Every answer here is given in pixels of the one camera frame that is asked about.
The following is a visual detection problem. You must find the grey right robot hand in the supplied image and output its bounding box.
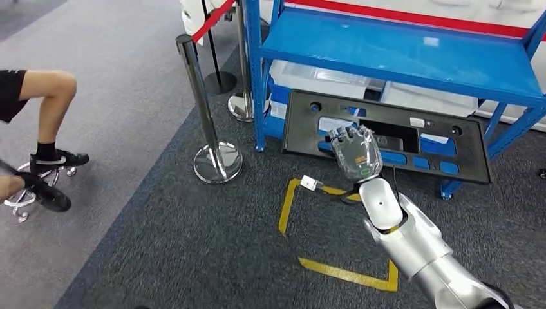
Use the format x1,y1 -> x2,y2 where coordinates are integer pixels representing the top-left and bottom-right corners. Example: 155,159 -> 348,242
327,124 -> 384,182

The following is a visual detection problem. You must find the black plastic plate part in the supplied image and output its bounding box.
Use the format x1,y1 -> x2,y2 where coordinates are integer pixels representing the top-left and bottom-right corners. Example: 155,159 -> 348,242
281,88 -> 492,185

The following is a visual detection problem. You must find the blue metal shelf rack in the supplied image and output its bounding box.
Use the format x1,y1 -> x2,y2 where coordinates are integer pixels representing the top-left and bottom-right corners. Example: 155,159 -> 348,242
243,0 -> 546,201

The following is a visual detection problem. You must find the black thin pole stand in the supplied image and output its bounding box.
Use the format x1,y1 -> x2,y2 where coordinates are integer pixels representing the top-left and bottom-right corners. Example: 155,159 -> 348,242
199,0 -> 238,95

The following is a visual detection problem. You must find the person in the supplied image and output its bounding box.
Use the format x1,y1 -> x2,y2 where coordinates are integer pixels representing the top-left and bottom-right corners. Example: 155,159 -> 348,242
0,69 -> 90,213

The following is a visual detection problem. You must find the chrome stool base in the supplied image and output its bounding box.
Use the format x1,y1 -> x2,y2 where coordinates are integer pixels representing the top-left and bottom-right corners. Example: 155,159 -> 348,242
3,160 -> 79,224

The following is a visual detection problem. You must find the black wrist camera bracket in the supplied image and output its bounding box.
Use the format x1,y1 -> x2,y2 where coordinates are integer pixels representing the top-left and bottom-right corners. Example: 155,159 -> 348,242
317,183 -> 363,205

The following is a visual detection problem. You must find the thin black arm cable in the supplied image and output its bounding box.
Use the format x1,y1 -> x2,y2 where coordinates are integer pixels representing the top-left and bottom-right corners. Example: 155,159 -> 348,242
390,166 -> 402,201

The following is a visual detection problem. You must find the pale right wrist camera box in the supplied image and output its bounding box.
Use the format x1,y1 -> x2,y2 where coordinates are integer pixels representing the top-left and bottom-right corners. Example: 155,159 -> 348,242
299,174 -> 324,192

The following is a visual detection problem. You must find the chrome stanchion post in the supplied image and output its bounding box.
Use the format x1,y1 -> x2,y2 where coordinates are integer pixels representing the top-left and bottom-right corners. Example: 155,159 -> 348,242
227,0 -> 258,123
176,33 -> 244,185

